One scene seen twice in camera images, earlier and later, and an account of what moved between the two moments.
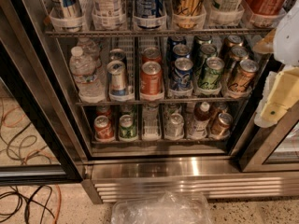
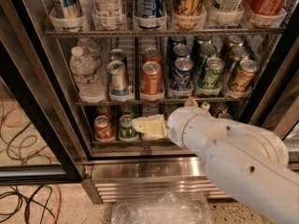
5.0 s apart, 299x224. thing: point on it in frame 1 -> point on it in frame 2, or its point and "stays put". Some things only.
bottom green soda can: [127, 129] stays put
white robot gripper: [289, 36] -> [177, 125]
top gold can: [189, 6] stays put
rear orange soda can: [151, 54] stays put
